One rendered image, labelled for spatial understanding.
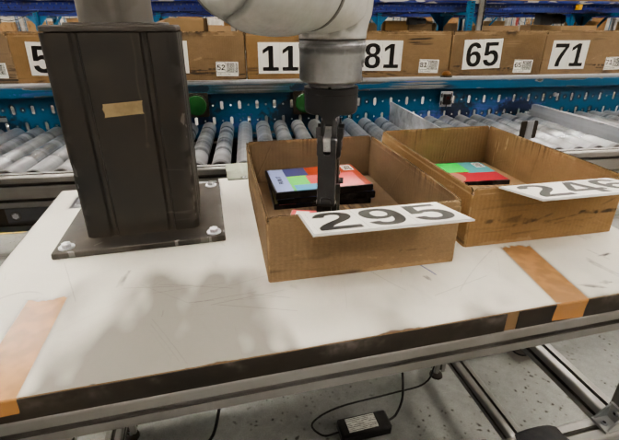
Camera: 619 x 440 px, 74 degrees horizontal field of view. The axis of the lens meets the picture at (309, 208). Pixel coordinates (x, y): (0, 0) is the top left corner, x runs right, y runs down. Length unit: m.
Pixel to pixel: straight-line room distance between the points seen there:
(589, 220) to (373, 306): 0.43
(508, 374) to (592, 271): 0.95
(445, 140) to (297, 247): 0.60
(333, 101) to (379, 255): 0.22
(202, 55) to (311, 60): 1.08
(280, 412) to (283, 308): 0.88
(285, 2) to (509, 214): 0.49
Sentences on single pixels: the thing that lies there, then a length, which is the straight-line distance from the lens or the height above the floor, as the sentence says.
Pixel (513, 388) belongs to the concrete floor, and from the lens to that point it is 1.60.
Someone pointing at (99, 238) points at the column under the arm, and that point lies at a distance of 0.75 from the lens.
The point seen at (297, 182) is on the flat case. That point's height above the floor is 0.80.
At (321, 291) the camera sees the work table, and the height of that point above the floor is 0.75.
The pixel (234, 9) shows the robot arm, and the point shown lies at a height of 1.09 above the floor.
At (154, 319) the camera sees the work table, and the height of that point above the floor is 0.75.
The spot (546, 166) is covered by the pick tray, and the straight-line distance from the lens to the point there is 0.97.
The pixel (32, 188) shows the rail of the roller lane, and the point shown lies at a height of 0.72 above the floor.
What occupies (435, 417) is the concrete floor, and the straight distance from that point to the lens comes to 1.43.
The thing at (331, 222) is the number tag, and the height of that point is 0.86.
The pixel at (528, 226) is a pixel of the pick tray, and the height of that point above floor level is 0.78.
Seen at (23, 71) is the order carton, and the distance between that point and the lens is 1.79.
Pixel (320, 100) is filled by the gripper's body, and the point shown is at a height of 0.98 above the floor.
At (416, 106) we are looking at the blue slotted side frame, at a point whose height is 0.78.
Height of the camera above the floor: 1.08
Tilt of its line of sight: 24 degrees down
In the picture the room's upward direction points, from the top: straight up
